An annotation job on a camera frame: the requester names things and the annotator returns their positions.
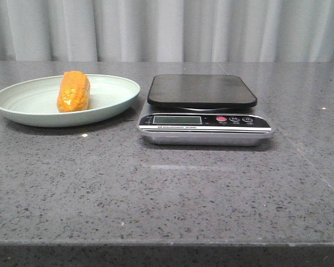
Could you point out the digital kitchen scale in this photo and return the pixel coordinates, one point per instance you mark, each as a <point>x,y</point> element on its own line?
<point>202,110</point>

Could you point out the orange corn cob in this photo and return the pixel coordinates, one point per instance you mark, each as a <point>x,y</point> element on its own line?
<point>74,92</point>

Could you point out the pale green plate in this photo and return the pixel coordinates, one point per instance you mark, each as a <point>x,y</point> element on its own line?
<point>34,102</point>

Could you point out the white curtain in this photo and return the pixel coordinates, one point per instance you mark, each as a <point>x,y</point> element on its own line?
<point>167,31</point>

